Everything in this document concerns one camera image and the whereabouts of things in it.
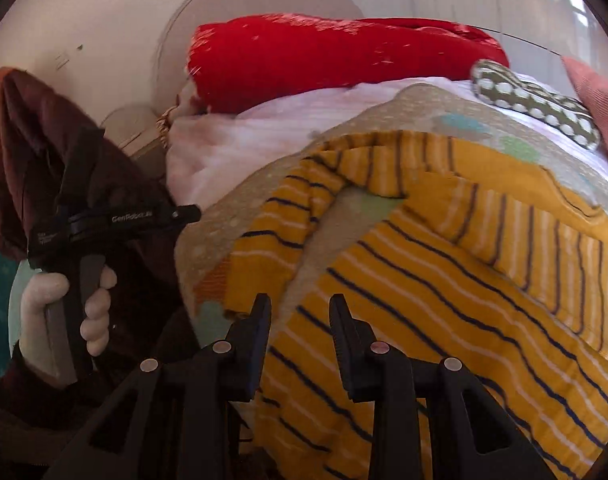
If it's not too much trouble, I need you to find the dark maroon cloth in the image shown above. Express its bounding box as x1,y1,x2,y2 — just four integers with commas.
0,67,205,411

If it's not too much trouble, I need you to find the green patterned pillow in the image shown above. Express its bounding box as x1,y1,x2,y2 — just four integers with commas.
471,59,602,152

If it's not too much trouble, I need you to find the heart patterned quilt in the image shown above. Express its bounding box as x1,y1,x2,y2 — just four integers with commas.
176,82,608,356

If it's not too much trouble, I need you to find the pink pillow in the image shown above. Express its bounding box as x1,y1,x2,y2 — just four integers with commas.
561,56,608,171

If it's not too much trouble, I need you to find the white rounded headboard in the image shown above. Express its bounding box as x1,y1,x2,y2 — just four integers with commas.
101,0,365,181

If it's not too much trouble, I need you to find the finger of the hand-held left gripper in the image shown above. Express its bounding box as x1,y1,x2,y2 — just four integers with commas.
171,204,203,227

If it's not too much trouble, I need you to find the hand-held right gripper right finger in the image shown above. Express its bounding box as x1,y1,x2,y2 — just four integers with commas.
330,294,555,480

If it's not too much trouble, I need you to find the person's left forearm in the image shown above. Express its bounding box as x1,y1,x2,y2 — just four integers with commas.
0,342,89,466

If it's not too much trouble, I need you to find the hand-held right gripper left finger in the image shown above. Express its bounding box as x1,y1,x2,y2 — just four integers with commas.
44,292,273,480

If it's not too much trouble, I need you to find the person's left hand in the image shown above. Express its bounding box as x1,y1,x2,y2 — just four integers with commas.
20,265,118,391

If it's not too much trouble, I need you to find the red duvet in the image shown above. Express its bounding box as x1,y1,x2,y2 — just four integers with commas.
186,14,511,115

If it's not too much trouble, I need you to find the yellow striped shirt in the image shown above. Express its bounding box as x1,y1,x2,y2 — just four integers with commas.
226,130,608,480

